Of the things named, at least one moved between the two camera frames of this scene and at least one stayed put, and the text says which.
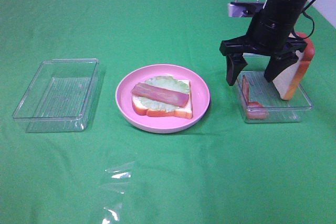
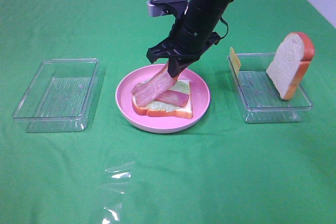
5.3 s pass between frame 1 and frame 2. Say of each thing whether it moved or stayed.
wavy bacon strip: moved
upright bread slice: stayed
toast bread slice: stayed
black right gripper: moved
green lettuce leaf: stayed
